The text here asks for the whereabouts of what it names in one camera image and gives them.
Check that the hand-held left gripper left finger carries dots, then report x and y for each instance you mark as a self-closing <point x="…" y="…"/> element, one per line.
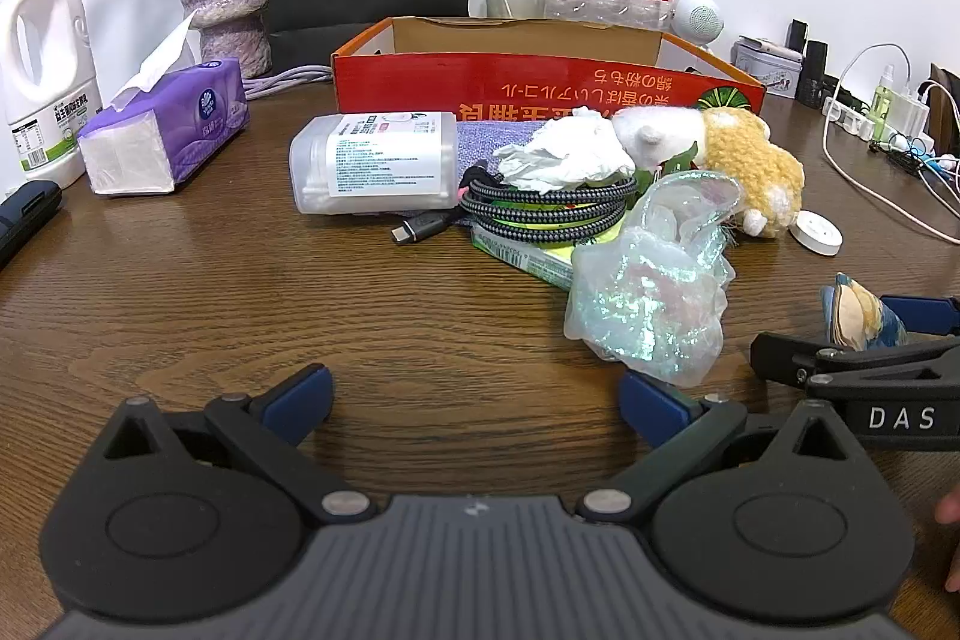
<point x="296" y="401"/>

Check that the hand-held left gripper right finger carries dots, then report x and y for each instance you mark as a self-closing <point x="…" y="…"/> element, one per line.
<point x="654" y="407"/>

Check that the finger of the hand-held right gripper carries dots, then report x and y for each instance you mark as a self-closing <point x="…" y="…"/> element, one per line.
<point x="787" y="361"/>
<point x="926" y="310"/>

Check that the iridescent plastic bag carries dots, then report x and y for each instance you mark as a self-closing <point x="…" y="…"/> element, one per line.
<point x="652" y="287"/>

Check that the white round button device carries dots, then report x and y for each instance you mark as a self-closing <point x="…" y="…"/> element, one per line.
<point x="817" y="231"/>

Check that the yellow white plush toy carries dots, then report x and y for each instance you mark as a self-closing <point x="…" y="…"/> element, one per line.
<point x="750" y="168"/>

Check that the green packet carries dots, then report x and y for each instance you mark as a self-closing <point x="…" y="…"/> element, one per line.
<point x="525" y="254"/>

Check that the clear cotton swab container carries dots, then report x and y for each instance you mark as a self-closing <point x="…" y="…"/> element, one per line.
<point x="375" y="160"/>

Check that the white tissue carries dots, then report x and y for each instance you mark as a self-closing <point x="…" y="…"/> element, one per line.
<point x="566" y="156"/>

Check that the purple fabric pouch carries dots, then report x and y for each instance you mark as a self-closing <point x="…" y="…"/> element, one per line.
<point x="487" y="134"/>

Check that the orange cardboard box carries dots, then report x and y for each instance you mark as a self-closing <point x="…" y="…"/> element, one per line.
<point x="525" y="78"/>

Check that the person's right hand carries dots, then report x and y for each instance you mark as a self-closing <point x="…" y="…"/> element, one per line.
<point x="952" y="509"/>

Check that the white charger block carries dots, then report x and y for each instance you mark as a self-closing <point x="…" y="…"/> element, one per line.
<point x="913" y="111"/>

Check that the green spray bottle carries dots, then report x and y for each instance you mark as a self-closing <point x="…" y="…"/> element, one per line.
<point x="883" y="104"/>

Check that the small black bottle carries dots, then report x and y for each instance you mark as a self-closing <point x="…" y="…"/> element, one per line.
<point x="814" y="74"/>

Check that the white tin box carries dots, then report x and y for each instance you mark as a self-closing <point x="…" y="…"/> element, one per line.
<point x="765" y="66"/>

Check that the purple tissue pack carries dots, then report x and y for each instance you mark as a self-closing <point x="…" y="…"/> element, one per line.
<point x="165" y="138"/>

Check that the black flat device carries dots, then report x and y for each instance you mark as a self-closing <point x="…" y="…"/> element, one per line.
<point x="22" y="216"/>

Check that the white round speaker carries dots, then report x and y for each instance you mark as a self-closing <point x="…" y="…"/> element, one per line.
<point x="699" y="18"/>

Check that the white detergent bottle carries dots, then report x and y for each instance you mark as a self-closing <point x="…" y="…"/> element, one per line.
<point x="41" y="85"/>

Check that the clear glass cup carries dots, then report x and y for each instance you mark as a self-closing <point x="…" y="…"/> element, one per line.
<point x="510" y="1"/>

